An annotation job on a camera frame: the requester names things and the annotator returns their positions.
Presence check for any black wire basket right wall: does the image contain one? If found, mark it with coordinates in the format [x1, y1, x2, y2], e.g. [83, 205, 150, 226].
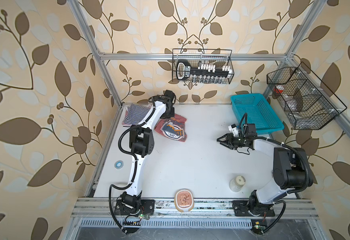
[267, 62, 347, 130]

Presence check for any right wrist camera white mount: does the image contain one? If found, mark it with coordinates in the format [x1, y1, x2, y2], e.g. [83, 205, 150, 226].
[228, 124, 241, 137]

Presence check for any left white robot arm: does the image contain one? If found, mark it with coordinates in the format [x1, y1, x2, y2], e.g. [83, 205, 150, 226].
[108, 90, 176, 235]

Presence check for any blue tape roll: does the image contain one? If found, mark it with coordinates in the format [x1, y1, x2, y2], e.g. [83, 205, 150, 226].
[115, 161, 124, 170]

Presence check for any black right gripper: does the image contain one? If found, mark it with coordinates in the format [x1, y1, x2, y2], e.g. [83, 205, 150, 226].
[217, 133, 246, 150]

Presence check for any black socket tool set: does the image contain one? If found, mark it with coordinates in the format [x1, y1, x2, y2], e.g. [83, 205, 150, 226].
[172, 60, 234, 85]

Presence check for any teal plastic basket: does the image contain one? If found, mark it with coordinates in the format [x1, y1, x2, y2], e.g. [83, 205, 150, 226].
[230, 94, 284, 135]

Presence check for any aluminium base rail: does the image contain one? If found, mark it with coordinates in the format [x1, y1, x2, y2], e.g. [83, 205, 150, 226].
[68, 198, 322, 231]

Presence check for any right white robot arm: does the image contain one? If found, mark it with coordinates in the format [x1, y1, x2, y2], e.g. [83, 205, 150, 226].
[217, 114, 313, 235]

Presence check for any maroon red garment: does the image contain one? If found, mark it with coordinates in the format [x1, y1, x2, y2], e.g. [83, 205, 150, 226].
[155, 114, 187, 142]

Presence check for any blue white striped tank top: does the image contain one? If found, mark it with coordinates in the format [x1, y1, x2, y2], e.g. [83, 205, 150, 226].
[122, 104, 153, 127]

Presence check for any black wire basket wall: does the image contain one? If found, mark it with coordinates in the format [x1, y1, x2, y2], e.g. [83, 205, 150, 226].
[267, 62, 347, 130]
[172, 48, 234, 85]

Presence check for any black wire basket back wall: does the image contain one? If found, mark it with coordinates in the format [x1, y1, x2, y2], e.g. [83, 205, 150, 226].
[172, 48, 234, 85]

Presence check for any pink oval container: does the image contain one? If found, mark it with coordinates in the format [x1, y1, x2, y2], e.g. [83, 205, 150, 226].
[174, 189, 194, 213]

